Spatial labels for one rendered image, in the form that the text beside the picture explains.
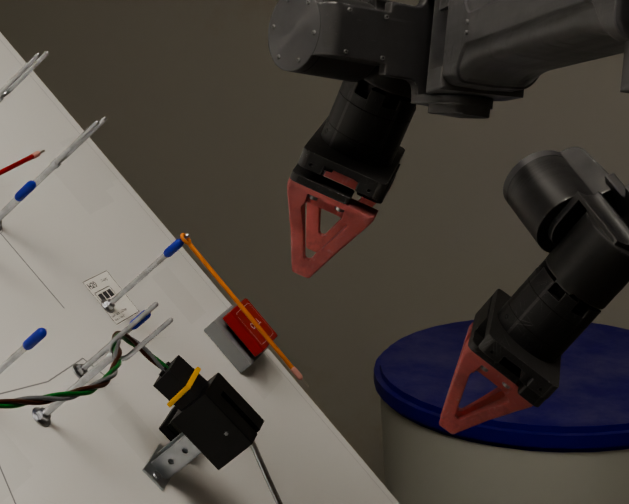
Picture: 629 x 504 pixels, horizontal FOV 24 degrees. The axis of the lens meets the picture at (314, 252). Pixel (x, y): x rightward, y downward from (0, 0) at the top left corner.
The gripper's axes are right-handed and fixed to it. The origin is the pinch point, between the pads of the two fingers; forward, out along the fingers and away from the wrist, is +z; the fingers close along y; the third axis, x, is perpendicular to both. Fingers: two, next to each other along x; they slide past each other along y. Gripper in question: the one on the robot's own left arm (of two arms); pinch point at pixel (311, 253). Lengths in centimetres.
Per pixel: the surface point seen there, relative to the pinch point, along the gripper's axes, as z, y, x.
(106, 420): 20.7, 0.5, -10.0
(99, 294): 17.4, -13.0, -16.7
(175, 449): 20.4, 0.6, -3.8
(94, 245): 15.9, -18.8, -19.9
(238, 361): 22.6, -22.6, -3.6
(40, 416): 18.5, 7.6, -13.8
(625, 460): 53, -105, 52
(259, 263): 83, -186, -19
